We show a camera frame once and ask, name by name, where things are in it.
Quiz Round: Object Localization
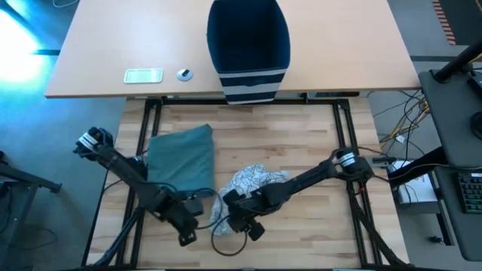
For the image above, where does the light wooden desk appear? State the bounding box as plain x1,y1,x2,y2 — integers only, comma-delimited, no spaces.
44,0,422,99

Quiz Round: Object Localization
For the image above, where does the white box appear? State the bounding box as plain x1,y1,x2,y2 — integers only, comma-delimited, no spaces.
391,161,440,215

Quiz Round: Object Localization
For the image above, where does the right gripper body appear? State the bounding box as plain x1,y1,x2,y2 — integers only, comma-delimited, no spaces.
221,193,273,234

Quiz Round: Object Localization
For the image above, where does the grey metal table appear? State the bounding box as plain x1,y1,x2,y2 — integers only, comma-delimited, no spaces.
0,150,63,242

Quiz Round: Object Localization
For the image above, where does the grey patterned garment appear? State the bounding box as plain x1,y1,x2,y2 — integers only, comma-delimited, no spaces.
209,163,291,237

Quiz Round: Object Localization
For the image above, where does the black metal table frame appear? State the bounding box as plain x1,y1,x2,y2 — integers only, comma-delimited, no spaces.
81,96,411,271

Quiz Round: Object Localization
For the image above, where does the navy white striped fabric bin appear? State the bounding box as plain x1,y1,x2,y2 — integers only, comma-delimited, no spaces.
206,0,291,105

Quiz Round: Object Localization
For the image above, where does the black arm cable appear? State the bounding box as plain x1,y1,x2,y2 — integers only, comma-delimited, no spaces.
210,214,250,257
142,182,227,231

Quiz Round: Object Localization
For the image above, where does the black office desk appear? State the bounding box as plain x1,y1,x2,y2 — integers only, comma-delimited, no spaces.
418,69,482,263

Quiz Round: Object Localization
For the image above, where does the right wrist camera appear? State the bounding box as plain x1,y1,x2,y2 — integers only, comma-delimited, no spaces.
221,188,243,206

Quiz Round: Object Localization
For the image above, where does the black pole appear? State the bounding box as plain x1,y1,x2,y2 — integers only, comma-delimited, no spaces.
432,39,482,84

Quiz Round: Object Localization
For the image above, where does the teal shirt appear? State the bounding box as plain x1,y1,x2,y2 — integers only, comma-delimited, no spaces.
146,123,217,199

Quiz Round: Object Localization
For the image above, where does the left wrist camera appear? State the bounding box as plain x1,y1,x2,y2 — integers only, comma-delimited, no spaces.
183,196,205,218

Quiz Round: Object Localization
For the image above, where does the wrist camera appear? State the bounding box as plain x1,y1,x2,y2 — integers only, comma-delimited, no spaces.
221,188,243,206
183,196,205,218

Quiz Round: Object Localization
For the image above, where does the yellow cable bundle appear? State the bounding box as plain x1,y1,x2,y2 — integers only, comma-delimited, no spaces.
378,93,430,150

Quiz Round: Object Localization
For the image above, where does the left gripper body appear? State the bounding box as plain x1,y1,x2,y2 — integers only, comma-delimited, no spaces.
160,199,200,236

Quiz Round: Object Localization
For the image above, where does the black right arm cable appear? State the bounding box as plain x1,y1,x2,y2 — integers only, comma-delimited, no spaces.
210,214,250,257

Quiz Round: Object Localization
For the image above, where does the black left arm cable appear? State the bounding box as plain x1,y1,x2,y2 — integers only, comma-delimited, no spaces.
142,182,227,231

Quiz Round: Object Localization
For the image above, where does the backlit keyboard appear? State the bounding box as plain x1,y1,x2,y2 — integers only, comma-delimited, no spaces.
458,172,482,215

